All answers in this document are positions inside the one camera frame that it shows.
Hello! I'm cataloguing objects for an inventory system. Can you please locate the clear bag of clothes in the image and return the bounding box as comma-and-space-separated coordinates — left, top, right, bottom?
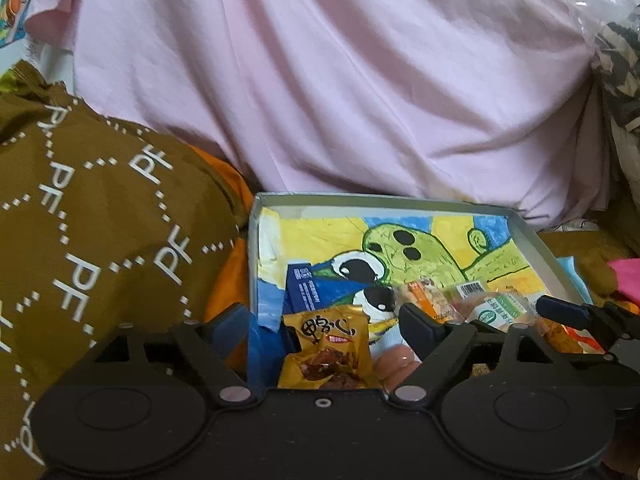
565, 0, 640, 196

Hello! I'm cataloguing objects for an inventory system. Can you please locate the red chicken snack packet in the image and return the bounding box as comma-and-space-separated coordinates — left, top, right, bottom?
537, 317, 603, 356

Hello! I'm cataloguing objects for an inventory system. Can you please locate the grey box with cartoon drawing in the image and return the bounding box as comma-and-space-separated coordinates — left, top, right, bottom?
246, 191, 597, 391

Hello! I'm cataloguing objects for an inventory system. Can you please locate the pink bed sheet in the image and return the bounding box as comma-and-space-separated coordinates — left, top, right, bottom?
25, 0, 618, 231

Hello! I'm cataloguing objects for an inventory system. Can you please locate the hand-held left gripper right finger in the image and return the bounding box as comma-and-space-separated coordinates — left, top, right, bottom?
386, 301, 557, 407

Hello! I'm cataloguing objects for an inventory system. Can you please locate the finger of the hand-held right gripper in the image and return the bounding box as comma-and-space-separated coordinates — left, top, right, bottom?
536, 295, 640, 357

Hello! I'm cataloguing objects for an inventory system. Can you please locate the brown patterned blanket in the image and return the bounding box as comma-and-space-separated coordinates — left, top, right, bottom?
0, 60, 251, 480

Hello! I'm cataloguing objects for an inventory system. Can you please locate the wall poster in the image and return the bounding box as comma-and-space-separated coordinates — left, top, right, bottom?
0, 0, 37, 51

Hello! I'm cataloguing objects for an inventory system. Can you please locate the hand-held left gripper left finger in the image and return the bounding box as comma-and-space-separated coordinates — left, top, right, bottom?
89, 301, 254, 408

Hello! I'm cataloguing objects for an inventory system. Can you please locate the golden dark meat packet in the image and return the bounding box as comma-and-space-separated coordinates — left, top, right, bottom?
276, 304, 375, 390

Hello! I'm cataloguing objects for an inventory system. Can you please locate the green label bun packet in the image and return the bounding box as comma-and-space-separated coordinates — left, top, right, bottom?
446, 281, 541, 335

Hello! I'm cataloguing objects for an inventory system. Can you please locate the clear sausage packet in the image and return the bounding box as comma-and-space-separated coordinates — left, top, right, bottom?
369, 330, 423, 393

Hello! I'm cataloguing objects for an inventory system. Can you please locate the orange white cake bar packet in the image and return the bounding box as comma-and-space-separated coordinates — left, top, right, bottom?
402, 276, 466, 323

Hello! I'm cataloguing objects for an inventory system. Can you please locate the blue snack packet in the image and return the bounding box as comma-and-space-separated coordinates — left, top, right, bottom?
284, 261, 373, 356

